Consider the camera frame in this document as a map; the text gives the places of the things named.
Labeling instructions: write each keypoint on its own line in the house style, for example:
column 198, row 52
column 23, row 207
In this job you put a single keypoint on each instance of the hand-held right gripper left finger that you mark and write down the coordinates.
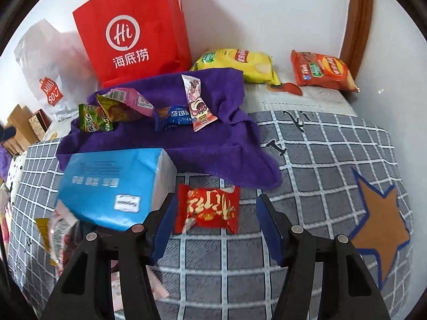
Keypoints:
column 165, row 230

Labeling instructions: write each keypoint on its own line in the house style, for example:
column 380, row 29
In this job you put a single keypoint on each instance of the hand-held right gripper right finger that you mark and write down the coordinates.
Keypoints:
column 270, row 230

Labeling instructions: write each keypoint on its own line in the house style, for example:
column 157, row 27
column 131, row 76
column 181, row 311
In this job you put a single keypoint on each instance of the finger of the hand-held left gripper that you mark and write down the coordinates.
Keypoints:
column 6, row 134

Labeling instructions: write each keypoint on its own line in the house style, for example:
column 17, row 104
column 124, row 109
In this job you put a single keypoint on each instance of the red candy packet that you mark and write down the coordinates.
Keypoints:
column 208, row 208

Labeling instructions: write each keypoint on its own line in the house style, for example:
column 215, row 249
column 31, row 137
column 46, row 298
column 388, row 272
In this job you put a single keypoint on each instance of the green snack packet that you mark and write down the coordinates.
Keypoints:
column 93, row 120

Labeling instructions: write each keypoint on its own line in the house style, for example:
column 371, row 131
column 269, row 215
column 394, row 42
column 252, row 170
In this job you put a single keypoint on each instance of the white snack packet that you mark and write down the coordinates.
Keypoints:
column 61, row 236

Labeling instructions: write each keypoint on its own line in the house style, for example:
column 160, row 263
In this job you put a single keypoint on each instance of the yellow snack packet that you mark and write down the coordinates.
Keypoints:
column 43, row 233

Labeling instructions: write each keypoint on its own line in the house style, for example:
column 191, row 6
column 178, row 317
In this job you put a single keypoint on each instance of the small blue snack packet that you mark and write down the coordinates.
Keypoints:
column 176, row 116

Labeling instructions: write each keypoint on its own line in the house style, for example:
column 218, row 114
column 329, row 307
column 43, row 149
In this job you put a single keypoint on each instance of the long pink snack stick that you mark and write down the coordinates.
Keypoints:
column 196, row 103

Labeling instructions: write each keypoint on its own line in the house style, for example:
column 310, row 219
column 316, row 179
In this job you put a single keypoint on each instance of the magenta snack packet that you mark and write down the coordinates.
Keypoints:
column 133, row 101

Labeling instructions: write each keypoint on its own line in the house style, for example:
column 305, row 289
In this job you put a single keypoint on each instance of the patterned hardcover book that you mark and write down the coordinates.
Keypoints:
column 40, row 125

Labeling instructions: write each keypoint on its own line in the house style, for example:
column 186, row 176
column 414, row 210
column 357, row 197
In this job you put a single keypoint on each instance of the white dotted pillow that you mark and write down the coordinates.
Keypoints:
column 15, row 173

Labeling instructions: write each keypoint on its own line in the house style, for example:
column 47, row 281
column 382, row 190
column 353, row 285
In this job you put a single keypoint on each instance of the blue tissue pack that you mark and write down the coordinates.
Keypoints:
column 110, row 180

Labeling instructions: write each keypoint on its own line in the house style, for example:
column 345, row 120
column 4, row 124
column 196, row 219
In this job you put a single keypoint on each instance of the white plastic bag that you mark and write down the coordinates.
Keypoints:
column 36, row 56

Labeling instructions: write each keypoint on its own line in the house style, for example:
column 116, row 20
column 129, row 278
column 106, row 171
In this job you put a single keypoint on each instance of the grey checked blanket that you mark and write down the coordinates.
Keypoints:
column 317, row 160

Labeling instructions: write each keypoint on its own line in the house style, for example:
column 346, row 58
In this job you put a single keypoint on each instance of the purple cloth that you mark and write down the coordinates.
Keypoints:
column 216, row 140

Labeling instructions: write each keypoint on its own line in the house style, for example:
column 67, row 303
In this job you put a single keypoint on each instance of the orange chips bag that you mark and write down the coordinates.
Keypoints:
column 320, row 70

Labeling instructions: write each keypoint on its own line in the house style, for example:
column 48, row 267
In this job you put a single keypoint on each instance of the yellow chips bag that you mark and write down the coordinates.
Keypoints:
column 230, row 61

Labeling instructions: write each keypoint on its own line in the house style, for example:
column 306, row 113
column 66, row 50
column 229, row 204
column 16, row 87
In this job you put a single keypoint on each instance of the red paper bag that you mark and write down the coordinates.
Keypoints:
column 150, row 6

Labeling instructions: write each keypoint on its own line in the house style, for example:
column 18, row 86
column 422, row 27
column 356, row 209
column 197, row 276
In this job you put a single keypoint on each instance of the brown wooden door frame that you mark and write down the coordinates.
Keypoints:
column 358, row 16

